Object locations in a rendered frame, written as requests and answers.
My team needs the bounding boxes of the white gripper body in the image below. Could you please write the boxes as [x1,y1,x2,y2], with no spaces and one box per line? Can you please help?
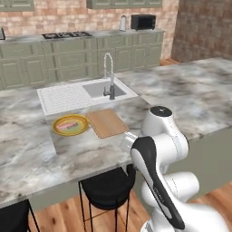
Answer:
[121,131,139,154]

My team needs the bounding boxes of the wooden cutting board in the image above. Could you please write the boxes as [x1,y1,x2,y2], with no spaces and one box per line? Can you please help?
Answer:
[85,108,131,140]

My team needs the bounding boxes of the yellow plate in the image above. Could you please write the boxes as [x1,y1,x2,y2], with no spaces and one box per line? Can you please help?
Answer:
[52,113,91,138]

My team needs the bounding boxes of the pink meat slab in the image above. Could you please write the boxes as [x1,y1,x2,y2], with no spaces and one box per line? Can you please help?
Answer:
[56,121,80,132]

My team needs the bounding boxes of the black bar stool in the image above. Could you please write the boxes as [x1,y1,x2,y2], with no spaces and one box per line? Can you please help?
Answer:
[0,198,41,232]
[78,164,137,232]

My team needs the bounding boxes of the silver spring tap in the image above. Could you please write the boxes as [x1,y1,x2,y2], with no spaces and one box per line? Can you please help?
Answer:
[102,53,117,101]

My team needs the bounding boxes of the white sink with drainboard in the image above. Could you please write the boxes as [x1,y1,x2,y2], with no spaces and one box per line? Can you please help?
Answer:
[36,76,140,117]

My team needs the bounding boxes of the green base cupboard run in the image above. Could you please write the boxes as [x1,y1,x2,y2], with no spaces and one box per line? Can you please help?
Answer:
[0,29,166,91]

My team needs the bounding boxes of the black toaster oven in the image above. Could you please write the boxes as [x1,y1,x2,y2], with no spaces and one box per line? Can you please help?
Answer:
[130,14,157,32]

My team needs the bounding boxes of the black gas hob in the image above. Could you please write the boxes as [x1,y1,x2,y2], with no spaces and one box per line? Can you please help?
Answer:
[42,31,93,41]

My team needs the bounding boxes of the green wall cupboards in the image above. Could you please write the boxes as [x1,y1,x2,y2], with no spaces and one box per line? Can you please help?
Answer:
[0,0,35,13]
[86,0,163,10]

